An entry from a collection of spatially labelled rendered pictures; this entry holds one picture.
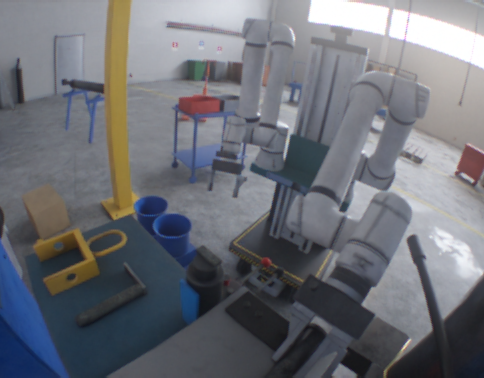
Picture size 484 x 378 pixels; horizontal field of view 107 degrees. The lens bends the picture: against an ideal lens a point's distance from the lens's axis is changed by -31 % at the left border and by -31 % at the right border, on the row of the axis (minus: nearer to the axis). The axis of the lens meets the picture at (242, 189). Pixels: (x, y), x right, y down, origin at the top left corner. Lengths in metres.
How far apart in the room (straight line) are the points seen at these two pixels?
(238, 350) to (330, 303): 0.17
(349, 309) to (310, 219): 0.23
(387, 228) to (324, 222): 0.16
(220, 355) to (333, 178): 0.44
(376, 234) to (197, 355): 0.36
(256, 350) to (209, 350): 0.08
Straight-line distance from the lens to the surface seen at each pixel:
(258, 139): 1.24
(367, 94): 0.86
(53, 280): 0.72
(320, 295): 0.43
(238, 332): 0.49
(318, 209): 0.57
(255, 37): 1.39
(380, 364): 0.80
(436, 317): 0.43
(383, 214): 0.46
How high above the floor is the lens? 1.62
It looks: 30 degrees down
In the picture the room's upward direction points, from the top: 9 degrees clockwise
